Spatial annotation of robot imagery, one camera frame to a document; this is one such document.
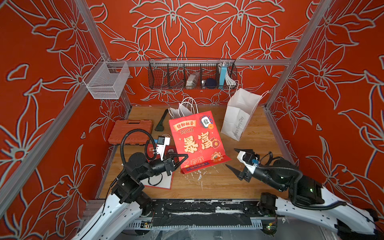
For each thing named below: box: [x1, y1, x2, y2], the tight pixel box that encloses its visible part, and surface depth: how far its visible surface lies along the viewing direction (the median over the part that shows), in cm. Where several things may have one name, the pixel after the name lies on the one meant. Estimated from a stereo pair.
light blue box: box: [218, 64, 228, 89], surface depth 89 cm
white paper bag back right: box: [220, 80, 269, 142], surface depth 93 cm
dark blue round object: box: [205, 78, 217, 89], surface depth 97 cm
